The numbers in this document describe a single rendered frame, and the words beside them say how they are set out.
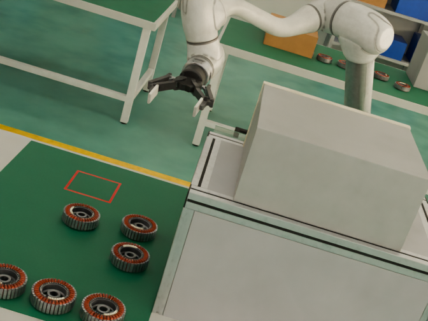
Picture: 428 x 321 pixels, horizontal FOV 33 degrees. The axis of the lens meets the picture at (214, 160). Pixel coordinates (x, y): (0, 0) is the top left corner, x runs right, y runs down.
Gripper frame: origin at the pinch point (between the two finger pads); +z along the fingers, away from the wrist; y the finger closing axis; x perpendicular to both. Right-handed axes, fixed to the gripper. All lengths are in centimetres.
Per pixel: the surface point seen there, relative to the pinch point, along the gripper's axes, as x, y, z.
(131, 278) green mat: 40, 4, 29
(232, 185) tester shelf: 6.1, 24.4, 20.8
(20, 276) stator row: 31, -19, 50
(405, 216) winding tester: -1, 67, 22
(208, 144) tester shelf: 9.1, 12.4, 0.3
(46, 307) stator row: 33, -9, 56
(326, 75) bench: 97, 29, -261
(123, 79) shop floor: 174, -128, -319
